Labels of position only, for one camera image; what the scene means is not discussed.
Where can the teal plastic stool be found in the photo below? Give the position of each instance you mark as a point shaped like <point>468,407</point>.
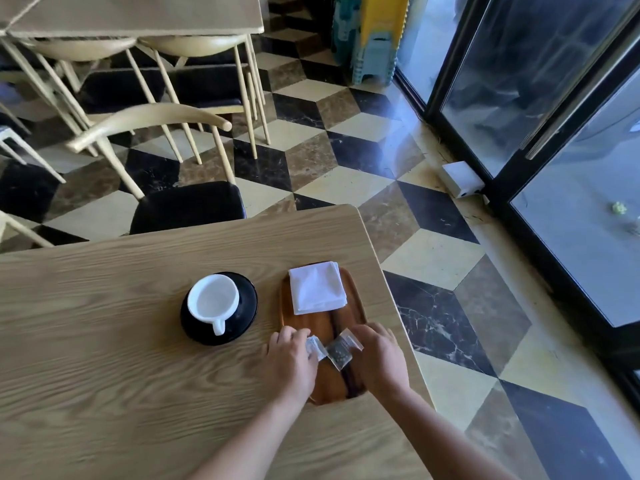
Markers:
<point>345,24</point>

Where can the person's right hand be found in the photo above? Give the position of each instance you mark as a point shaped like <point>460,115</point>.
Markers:
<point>381,362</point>

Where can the white folded napkin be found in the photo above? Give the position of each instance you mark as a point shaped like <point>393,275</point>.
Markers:
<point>317,288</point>

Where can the clear tea sachet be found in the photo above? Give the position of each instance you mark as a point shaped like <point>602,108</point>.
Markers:
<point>336,352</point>

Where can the white box device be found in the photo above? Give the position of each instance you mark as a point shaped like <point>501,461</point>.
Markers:
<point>462,178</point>

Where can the light wooden table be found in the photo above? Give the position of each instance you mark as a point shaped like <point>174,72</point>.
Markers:
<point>135,14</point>

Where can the person's left forearm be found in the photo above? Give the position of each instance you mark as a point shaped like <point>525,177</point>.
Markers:
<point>250,437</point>

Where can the person's right fingers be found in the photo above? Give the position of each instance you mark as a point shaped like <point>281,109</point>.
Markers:
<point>372,333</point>

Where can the person's left hand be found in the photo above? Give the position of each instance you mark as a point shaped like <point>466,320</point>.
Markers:
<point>287,367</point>

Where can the cream chair frame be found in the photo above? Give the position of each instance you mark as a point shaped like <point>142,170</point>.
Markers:
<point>20,230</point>

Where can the white ceramic cup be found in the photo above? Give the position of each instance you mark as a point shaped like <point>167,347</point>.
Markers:
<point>214,299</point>

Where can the brown wooden tray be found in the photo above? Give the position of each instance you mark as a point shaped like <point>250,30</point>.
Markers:
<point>340,322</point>

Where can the person's right forearm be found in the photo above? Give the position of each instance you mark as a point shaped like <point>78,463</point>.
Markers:
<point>440,439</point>

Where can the person's left fingers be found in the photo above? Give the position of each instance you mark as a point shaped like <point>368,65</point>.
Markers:
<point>294,337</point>

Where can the grey-green plastic stool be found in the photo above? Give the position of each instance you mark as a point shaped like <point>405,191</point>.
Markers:
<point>372,59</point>

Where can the black framed glass door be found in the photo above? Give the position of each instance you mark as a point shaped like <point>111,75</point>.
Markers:
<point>580,229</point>
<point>520,74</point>

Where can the black saucer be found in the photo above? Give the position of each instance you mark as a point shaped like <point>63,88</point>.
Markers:
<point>246,299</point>

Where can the small green object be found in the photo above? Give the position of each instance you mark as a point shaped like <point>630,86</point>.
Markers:
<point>620,208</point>

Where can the cream chair with black seat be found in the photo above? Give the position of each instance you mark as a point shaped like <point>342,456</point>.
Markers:
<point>187,207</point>
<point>210,87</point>
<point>120,89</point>
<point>25,184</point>

